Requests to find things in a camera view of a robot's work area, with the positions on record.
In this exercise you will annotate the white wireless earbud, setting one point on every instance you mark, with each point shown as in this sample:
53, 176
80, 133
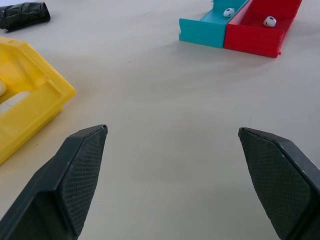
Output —
228, 13
270, 21

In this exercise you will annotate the teal plastic tray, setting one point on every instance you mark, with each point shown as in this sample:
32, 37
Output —
201, 32

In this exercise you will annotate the red plastic tray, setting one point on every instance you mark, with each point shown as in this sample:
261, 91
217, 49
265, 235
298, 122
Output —
252, 40

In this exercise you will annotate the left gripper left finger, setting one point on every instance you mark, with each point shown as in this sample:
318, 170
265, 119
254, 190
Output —
50, 190

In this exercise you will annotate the black rolled bag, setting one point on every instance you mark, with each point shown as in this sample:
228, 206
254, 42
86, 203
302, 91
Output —
23, 15

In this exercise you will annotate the white object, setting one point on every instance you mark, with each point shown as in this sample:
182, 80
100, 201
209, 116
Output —
13, 101

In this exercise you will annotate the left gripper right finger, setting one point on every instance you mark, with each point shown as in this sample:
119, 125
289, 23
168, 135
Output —
282, 185

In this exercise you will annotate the yellow plastic bin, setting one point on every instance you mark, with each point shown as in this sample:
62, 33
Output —
47, 102

